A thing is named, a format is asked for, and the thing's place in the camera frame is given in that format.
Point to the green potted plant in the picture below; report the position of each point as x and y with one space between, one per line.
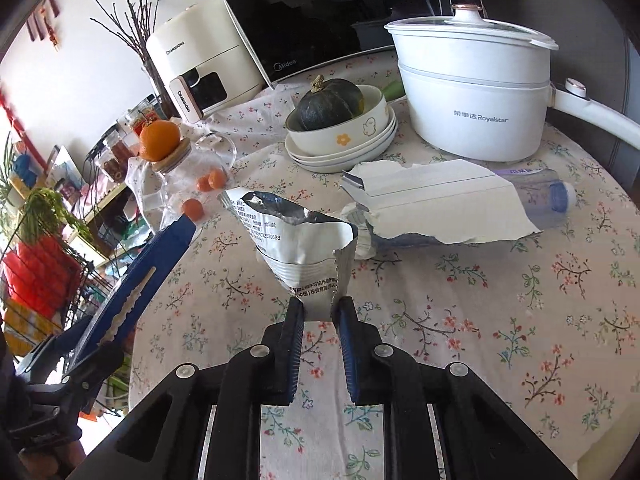
55 210

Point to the white air fryer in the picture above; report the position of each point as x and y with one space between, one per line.
210 55

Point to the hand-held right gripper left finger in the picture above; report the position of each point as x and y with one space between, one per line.
295 340

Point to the dried twigs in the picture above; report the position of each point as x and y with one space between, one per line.
132 25

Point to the red wall decoration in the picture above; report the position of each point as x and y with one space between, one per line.
47 15

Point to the spice jar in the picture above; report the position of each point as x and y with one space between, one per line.
117 155

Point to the clear plastic bottle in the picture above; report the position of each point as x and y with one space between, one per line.
545 200

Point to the green vegetable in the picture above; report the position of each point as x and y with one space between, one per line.
392 90

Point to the floral tablecloth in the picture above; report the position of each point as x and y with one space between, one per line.
475 310

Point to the red label jar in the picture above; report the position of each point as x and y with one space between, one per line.
142 117

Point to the black microwave oven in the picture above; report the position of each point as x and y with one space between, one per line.
325 10

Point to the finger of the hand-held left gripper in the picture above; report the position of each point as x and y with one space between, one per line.
165 255
110 310

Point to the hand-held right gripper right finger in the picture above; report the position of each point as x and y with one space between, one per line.
347 350

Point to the person's left hand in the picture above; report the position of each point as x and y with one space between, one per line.
70 455

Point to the white silver foil bag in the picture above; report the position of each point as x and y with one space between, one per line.
300 245

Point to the large orange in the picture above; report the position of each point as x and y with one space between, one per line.
160 140

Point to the red packet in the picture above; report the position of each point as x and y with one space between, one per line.
42 275

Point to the torn white blue carton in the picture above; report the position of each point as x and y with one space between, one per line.
440 200

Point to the glass vase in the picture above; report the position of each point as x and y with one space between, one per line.
157 80

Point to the white electric cooking pot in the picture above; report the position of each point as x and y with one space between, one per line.
470 105

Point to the white bowl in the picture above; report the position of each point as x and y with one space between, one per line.
360 130

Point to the glass jar with small oranges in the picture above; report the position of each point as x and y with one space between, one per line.
200 160

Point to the dark green pumpkin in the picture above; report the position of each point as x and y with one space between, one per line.
330 105

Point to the small kumquat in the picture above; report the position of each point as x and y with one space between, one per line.
204 184
191 208
218 178

